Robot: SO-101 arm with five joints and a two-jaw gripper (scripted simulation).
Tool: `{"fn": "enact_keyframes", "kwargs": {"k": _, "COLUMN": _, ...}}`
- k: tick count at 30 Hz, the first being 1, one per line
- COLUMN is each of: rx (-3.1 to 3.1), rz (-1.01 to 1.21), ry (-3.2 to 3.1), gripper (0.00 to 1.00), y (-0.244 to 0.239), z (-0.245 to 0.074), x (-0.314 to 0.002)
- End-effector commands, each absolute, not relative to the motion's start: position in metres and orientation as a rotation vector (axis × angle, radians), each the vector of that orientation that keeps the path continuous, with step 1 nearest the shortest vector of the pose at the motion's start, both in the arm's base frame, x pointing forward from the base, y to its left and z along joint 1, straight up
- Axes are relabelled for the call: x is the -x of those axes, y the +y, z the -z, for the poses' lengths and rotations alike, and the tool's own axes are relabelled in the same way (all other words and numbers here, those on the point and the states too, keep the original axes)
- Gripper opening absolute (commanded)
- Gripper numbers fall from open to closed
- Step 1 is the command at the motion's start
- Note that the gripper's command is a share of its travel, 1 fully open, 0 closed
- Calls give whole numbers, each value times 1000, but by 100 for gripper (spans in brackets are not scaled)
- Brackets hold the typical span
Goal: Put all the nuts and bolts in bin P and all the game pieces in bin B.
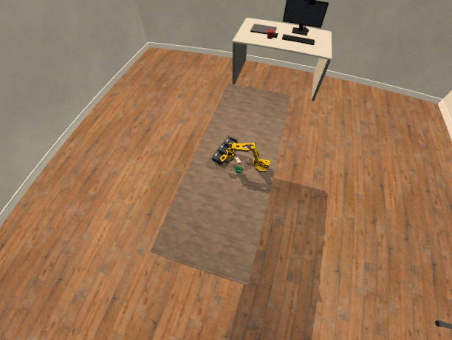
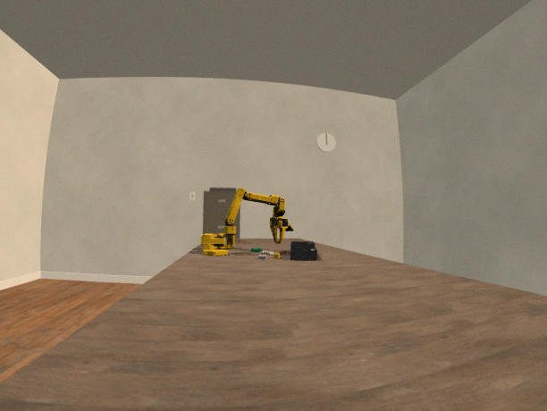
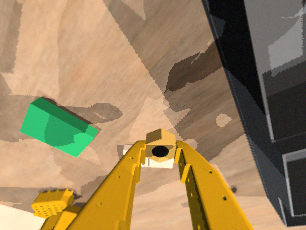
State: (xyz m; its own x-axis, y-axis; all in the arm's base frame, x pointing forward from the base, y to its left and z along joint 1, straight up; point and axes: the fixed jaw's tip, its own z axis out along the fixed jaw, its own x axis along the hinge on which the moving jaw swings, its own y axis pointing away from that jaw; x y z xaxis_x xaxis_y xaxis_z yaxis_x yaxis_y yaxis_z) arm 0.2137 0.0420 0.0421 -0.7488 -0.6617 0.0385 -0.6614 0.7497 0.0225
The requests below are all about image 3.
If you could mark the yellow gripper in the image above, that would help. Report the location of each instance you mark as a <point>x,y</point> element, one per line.
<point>211,203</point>

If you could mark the yellow hex nut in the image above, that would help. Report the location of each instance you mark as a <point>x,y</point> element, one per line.
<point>160,145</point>

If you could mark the green rectangular block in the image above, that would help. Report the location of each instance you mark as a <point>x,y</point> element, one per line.
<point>50,124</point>

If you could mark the white domino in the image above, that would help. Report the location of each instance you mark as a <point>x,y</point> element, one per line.
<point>152,163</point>

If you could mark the grey bin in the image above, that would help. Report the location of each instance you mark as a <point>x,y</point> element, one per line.
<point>279,151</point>

